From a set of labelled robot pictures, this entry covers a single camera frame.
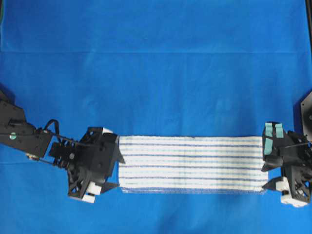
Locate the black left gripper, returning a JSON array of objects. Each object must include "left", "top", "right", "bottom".
[{"left": 49, "top": 127, "right": 125, "bottom": 202}]

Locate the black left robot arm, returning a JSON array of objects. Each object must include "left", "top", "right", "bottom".
[{"left": 0, "top": 92, "right": 125, "bottom": 203}]

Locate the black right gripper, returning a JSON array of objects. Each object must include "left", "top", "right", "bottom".
[{"left": 261, "top": 122, "right": 312, "bottom": 207}]

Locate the blue table cloth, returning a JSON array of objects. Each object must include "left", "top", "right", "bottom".
[{"left": 0, "top": 0, "right": 312, "bottom": 234}]

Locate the white blue striped towel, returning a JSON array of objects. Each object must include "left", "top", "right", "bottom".
[{"left": 118, "top": 136, "right": 269, "bottom": 194}]

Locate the black table frame rail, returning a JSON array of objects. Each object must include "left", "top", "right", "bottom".
[{"left": 305, "top": 0, "right": 312, "bottom": 33}]

